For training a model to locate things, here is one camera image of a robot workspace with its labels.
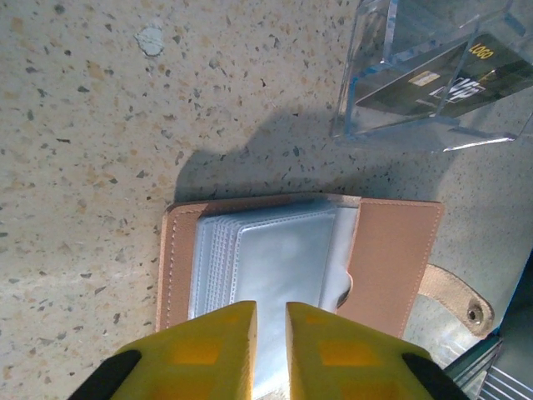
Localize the black VIP card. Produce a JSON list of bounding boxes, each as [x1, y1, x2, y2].
[[356, 32, 533, 122]]

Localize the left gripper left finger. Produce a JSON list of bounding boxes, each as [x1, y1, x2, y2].
[[68, 300, 259, 400]]

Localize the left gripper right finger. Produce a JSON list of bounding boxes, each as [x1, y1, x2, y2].
[[285, 302, 471, 400]]

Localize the aluminium front rail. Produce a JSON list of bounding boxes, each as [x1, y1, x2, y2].
[[445, 248, 533, 400]]

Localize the small red black item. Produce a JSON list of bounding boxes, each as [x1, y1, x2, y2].
[[330, 0, 533, 153]]

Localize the brown wooden case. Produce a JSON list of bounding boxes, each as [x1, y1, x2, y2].
[[154, 191, 496, 400]]

